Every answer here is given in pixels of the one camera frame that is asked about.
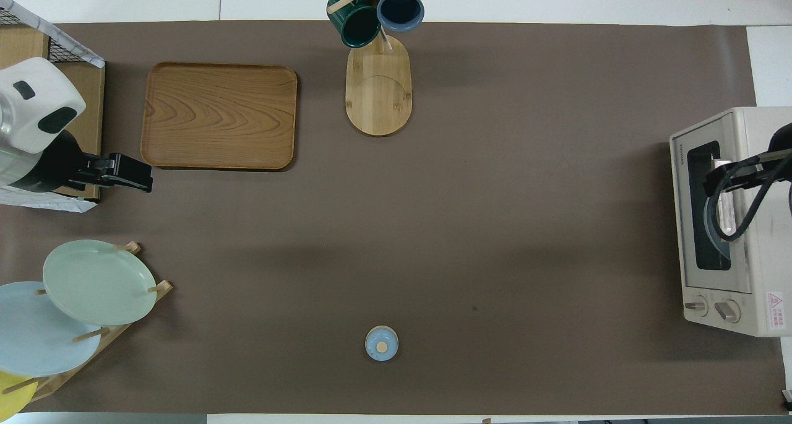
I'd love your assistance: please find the wooden plate rack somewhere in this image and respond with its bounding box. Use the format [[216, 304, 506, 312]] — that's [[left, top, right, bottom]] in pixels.
[[0, 241, 174, 406]]

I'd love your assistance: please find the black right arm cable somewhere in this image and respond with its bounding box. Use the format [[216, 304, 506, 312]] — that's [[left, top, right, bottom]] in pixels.
[[712, 157, 778, 243]]

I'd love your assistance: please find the wooden mug tree stand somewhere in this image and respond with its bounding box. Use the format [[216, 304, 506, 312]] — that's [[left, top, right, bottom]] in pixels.
[[327, 0, 428, 137]]

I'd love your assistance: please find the toaster oven glass door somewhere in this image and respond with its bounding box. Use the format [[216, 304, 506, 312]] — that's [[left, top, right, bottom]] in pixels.
[[670, 116, 753, 295]]

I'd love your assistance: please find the large light blue plate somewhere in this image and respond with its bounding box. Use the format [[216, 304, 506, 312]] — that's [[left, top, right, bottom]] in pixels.
[[0, 281, 103, 378]]

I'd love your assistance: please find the blue grey mug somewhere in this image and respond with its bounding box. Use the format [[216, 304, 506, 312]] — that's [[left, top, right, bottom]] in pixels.
[[376, 0, 426, 33]]

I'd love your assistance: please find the dark green mug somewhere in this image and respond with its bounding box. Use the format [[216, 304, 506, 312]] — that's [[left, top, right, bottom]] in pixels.
[[327, 0, 382, 49]]

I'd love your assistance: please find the brown wooden tray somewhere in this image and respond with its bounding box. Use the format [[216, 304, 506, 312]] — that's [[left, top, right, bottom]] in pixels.
[[140, 62, 299, 171]]

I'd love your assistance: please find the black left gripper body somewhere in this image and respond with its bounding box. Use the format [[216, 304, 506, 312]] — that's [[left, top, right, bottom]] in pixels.
[[72, 153, 153, 194]]

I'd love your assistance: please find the pale green plate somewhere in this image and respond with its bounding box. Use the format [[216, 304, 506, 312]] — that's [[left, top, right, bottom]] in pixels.
[[43, 239, 158, 327]]

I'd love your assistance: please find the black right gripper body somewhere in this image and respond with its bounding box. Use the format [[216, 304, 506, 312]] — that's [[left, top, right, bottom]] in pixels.
[[704, 150, 792, 196]]

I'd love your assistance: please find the wooden shelf box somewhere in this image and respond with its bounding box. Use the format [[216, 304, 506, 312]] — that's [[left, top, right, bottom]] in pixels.
[[0, 25, 106, 202]]

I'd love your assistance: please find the yellow plate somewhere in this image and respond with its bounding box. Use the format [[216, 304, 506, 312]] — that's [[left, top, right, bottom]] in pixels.
[[0, 371, 38, 422]]

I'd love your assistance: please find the white marble-pattern wire rack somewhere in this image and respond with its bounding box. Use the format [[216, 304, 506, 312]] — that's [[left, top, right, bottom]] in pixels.
[[0, 0, 106, 213]]

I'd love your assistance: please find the brown table mat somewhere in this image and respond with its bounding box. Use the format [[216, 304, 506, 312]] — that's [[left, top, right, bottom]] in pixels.
[[0, 20, 786, 415]]

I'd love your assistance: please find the beige toaster oven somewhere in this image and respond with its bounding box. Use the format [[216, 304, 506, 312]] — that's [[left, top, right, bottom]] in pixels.
[[669, 107, 792, 337]]

